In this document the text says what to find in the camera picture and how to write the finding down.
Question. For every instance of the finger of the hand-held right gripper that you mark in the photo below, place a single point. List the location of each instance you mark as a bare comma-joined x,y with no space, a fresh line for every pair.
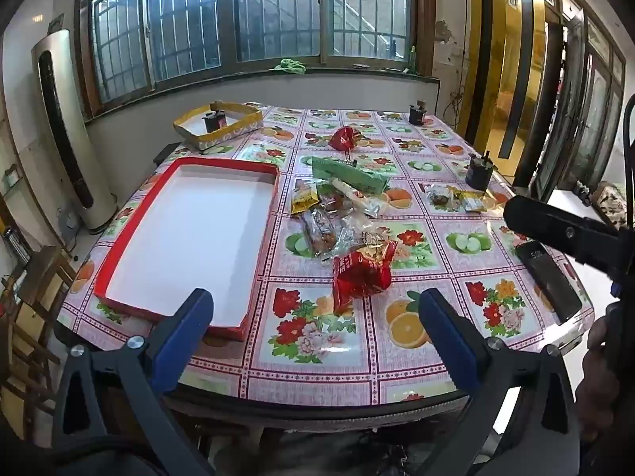
540,220

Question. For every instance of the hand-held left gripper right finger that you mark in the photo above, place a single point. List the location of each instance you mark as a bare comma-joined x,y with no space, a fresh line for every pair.
449,337

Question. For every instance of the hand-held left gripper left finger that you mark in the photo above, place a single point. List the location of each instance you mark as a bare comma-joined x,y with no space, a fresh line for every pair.
184,337

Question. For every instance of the small dark snack packet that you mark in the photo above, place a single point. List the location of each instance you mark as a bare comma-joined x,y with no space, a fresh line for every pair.
440,196

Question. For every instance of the large red snack packet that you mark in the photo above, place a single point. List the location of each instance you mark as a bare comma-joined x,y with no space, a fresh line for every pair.
362,277

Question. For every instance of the red cardboard tray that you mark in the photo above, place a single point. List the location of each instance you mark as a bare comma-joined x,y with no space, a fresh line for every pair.
198,228

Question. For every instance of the beige long snack packet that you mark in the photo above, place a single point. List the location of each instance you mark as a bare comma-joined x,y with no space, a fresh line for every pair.
359,201

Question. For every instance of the clear brown snack packet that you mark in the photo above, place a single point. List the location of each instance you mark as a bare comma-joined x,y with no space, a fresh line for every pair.
317,231

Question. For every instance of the green snack packet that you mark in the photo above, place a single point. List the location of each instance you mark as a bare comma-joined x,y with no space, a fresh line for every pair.
367,181

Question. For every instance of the clear orange snack packet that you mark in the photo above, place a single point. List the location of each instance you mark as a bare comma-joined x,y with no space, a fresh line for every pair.
331,201

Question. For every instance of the yellow cracker snack packet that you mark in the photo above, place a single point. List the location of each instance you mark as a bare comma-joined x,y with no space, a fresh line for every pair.
303,199

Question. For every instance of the person's right hand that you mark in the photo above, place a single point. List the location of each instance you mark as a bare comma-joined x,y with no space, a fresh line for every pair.
595,386

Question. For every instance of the black smartphone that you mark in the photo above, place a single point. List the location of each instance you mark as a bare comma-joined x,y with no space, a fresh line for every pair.
548,282

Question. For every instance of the fruit and flower tablecloth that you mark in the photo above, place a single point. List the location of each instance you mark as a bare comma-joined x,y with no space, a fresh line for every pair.
426,278

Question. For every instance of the patterned cloth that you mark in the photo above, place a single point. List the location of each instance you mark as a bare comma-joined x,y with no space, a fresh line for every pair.
612,203

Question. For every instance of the small black device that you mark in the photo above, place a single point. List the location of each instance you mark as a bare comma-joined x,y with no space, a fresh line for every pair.
417,114
214,120
479,173

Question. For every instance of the wooden chair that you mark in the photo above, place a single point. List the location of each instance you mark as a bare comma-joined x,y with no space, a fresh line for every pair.
44,270

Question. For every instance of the dark wooden stool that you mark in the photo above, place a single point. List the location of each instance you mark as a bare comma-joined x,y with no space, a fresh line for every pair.
166,153

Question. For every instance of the green bottle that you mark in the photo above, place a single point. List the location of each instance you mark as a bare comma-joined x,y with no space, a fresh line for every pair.
412,58

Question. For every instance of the yellow cardboard box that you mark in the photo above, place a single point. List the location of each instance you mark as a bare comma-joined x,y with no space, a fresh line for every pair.
233,132

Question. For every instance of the small red snack packet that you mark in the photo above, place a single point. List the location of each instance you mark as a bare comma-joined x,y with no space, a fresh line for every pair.
346,140

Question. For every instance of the white standing air conditioner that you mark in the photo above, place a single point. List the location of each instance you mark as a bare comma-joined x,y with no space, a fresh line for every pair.
64,124

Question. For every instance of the green cloth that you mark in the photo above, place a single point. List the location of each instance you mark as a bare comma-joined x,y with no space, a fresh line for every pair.
289,65

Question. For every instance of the barred window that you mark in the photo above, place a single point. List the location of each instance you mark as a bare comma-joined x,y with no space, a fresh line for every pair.
228,10

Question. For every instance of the gold door frame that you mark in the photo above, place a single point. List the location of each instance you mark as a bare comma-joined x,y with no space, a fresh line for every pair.
518,59

